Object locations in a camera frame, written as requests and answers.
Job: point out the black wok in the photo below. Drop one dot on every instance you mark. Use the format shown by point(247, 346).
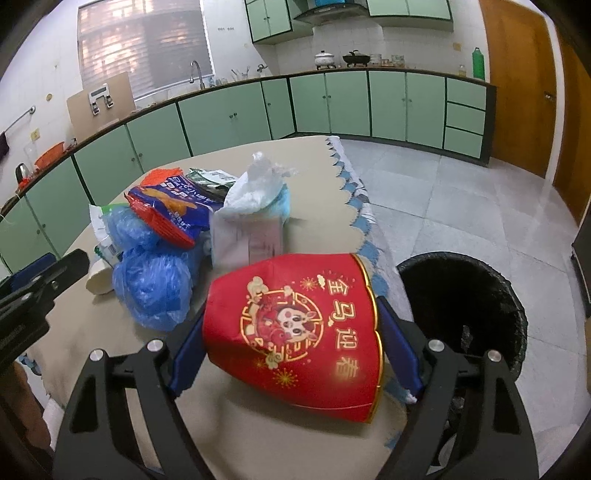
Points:
point(355, 59)

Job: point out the blue box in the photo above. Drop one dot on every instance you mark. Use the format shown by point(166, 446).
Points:
point(332, 2)

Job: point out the cardboard box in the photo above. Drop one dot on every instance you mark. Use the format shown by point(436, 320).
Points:
point(120, 106)

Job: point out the orange basin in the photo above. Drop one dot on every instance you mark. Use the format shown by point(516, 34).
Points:
point(50, 156)

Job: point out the white and green salt bag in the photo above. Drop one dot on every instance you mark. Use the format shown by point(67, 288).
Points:
point(99, 221)

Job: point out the white pot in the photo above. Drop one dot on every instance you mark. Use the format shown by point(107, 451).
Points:
point(325, 60)

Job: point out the white plastic bag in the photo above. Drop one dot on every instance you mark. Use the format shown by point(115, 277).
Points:
point(251, 194)

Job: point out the green base cabinets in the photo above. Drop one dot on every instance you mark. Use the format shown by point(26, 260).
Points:
point(351, 101)

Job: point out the beige tablecloth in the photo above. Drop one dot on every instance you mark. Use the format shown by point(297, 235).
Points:
point(300, 159)

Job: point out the green wall cabinets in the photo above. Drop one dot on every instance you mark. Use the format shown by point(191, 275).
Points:
point(270, 16)

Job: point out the white paper cup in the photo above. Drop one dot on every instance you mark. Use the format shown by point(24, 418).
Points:
point(99, 279)

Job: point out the green bottle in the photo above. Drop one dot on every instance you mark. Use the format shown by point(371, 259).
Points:
point(478, 64)

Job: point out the green and white packet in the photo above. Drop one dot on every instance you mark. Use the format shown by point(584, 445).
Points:
point(207, 180)

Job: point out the blue plastic bag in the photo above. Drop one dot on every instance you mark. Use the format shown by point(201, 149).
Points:
point(131, 228)
point(152, 286)

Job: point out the metal faucet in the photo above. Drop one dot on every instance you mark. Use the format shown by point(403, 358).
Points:
point(197, 71)

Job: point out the translucent white packet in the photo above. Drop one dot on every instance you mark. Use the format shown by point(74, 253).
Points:
point(240, 237)

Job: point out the range hood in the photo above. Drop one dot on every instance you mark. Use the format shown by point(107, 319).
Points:
point(330, 14)

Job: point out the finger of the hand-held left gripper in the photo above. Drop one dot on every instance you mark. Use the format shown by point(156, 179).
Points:
point(69, 270)
point(25, 272)

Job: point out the black trash bin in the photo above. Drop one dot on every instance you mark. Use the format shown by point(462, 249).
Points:
point(452, 295)

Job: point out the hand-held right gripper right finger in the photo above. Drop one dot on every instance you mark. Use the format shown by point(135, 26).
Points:
point(401, 350)

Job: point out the wooden door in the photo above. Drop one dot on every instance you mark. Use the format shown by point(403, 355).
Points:
point(517, 83)
point(575, 138)

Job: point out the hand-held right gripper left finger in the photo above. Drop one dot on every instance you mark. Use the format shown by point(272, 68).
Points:
point(187, 360)

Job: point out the blue and red snack packet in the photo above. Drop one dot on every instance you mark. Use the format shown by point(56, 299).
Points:
point(171, 207)

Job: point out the red printed paper bucket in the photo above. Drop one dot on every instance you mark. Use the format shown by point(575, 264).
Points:
point(295, 332)

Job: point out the window with blinds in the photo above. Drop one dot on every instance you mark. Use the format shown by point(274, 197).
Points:
point(138, 41)

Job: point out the black cabinet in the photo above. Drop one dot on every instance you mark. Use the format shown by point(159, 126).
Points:
point(582, 277)

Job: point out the metal kettle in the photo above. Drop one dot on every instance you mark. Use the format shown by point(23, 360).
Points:
point(21, 172)

